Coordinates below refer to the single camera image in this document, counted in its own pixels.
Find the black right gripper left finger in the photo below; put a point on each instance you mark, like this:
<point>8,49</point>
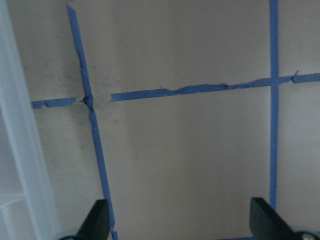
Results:
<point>96,225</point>

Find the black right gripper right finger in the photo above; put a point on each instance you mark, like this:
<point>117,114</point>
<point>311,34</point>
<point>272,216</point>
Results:
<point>266,224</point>

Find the clear ribbed box lid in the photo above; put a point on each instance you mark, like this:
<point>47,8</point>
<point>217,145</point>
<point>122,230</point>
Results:
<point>27,206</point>

